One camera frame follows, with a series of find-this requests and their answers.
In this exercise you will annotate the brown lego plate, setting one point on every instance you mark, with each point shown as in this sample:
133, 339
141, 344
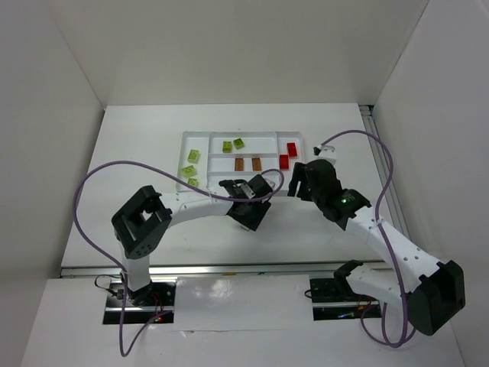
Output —
239, 164
256, 164

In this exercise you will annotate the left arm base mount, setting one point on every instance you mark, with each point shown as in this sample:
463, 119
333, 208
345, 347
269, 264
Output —
155, 301

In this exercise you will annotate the red lego brick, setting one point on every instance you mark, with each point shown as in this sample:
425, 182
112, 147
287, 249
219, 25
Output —
292, 150
284, 162

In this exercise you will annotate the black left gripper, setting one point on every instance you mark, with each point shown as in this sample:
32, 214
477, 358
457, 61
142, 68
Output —
237, 188

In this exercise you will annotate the green square lego brick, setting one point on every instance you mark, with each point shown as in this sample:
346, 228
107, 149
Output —
238, 143

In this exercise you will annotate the aluminium rail right side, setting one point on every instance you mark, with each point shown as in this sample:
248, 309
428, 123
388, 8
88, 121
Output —
390, 200

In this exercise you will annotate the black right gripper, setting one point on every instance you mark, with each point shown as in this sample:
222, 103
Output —
306, 181

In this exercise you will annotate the curved green lego brick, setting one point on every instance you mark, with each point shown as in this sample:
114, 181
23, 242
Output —
189, 171

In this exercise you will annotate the white compartment sorting tray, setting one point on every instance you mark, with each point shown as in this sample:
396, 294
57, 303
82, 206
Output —
214, 165

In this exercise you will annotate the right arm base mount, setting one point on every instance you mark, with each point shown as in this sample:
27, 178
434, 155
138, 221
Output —
330, 303

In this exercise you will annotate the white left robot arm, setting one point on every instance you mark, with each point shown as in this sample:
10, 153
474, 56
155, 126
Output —
142, 221

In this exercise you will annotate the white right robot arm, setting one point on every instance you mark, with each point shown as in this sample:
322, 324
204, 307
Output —
429, 293

